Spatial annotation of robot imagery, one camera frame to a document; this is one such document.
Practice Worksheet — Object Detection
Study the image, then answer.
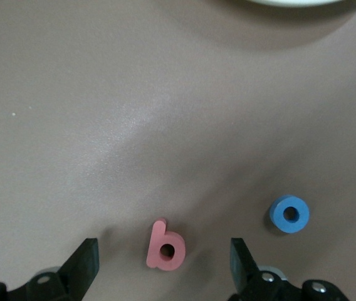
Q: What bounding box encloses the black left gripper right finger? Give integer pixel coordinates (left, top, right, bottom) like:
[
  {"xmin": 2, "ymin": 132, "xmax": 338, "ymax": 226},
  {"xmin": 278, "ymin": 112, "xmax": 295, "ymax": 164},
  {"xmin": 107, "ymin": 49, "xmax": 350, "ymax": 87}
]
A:
[{"xmin": 228, "ymin": 238, "xmax": 304, "ymax": 301}]

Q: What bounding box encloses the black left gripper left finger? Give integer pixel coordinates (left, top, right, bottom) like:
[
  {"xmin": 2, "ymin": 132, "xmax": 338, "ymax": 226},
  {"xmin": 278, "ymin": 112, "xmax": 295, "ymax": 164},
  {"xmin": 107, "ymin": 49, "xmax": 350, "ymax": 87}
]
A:
[{"xmin": 7, "ymin": 238, "xmax": 100, "ymax": 301}]

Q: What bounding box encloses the pink letter b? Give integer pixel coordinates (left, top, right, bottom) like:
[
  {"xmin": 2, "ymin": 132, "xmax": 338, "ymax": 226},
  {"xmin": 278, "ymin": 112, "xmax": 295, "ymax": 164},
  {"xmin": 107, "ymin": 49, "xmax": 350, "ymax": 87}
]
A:
[{"xmin": 145, "ymin": 217, "xmax": 187, "ymax": 272}]

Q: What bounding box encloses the blue letter o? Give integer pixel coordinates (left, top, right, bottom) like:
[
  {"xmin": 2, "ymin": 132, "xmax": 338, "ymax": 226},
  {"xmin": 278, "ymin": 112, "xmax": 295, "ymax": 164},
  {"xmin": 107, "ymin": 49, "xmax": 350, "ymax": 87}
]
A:
[{"xmin": 269, "ymin": 194, "xmax": 310, "ymax": 235}]

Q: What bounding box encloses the beige plate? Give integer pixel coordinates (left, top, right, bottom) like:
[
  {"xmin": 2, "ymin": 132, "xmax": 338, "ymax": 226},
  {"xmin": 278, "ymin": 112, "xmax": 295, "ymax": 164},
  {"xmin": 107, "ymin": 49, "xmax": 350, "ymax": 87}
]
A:
[{"xmin": 243, "ymin": 0, "xmax": 348, "ymax": 8}]

